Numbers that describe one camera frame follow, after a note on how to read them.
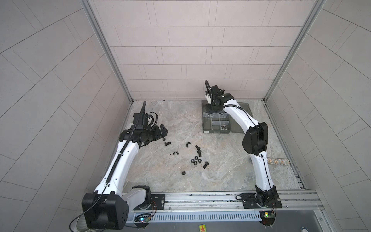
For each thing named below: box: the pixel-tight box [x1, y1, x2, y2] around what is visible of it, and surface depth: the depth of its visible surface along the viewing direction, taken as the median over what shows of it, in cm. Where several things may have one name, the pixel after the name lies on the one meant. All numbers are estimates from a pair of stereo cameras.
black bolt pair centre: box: [195, 145, 202, 158], surface depth 91 cm
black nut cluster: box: [190, 155, 202, 166], surface depth 86 cm
